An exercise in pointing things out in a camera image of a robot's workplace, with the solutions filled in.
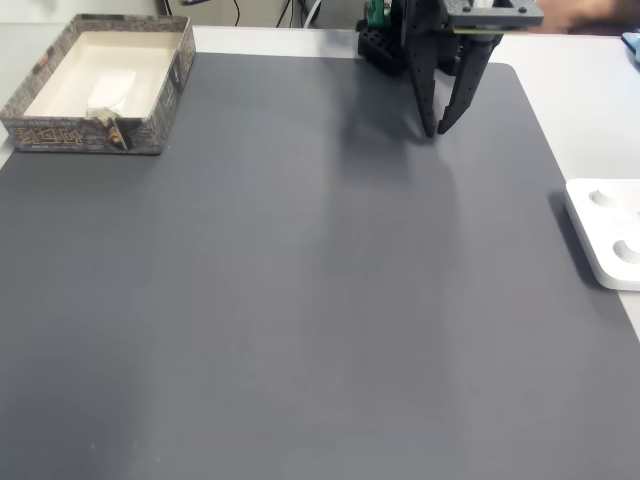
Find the white block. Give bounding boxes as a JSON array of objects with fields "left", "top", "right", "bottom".
[{"left": 85, "top": 69, "right": 138, "bottom": 120}]

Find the patterned cardboard box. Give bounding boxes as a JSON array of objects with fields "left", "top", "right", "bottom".
[{"left": 0, "top": 13, "right": 197, "bottom": 156}]

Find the green plastic part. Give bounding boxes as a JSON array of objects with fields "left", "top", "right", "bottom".
[{"left": 366, "top": 0, "right": 392, "bottom": 27}]

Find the light blue object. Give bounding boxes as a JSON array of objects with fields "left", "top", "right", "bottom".
[{"left": 621, "top": 32, "right": 640, "bottom": 69}]

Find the white device with round dimples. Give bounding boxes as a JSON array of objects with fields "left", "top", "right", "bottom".
[{"left": 563, "top": 177, "right": 640, "bottom": 292}]

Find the dark grey mat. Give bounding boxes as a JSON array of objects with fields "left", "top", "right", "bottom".
[{"left": 0, "top": 49, "right": 640, "bottom": 480}]

